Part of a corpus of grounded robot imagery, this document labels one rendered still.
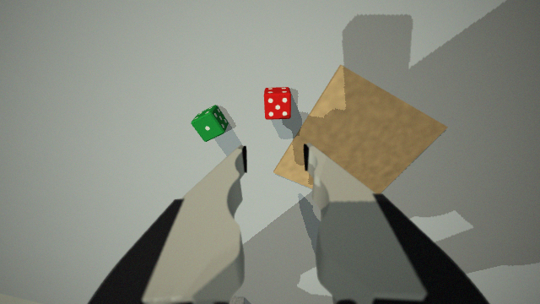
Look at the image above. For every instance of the green die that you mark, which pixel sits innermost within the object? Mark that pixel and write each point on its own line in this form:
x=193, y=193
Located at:
x=210, y=123

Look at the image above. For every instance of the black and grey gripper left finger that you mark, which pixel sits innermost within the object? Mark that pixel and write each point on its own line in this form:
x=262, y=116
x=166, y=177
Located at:
x=193, y=253

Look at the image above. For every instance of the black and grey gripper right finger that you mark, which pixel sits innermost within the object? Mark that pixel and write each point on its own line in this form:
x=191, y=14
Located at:
x=370, y=252

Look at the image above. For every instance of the red die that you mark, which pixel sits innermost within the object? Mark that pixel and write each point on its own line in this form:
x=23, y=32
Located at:
x=277, y=103

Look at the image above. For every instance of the tan mat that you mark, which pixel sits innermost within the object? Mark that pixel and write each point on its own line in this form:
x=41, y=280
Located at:
x=369, y=132

